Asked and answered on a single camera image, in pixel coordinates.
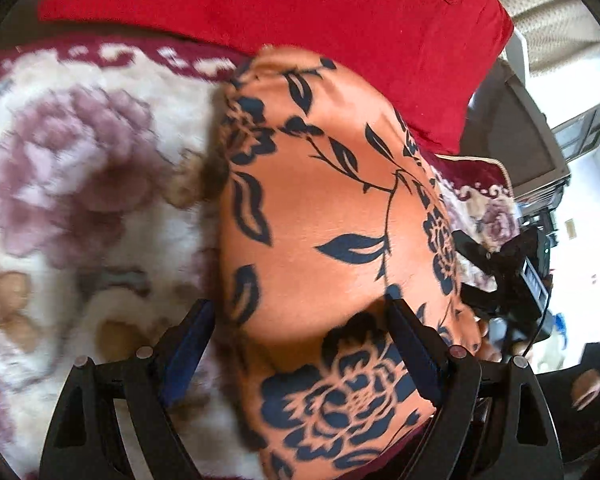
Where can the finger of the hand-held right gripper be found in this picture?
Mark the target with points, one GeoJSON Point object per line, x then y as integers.
{"type": "Point", "coordinates": [480, 301]}
{"type": "Point", "coordinates": [472, 250]}

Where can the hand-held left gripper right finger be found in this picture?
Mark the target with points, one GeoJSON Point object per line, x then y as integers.
{"type": "Point", "coordinates": [415, 355]}

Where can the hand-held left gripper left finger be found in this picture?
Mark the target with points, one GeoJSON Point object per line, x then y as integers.
{"type": "Point", "coordinates": [190, 345]}

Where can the orange floral garment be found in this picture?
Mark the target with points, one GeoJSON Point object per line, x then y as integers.
{"type": "Point", "coordinates": [330, 200]}

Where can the person's right hand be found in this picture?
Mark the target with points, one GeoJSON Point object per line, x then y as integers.
{"type": "Point", "coordinates": [484, 332]}

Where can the wooden framed door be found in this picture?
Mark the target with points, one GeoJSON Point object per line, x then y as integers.
{"type": "Point", "coordinates": [580, 127]}

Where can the floral printed blanket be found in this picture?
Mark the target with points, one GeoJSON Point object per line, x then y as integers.
{"type": "Point", "coordinates": [80, 160]}

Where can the beige patterned curtain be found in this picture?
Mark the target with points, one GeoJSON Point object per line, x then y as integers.
{"type": "Point", "coordinates": [545, 20]}

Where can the red pillow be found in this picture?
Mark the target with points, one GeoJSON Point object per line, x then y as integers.
{"type": "Point", "coordinates": [280, 5]}

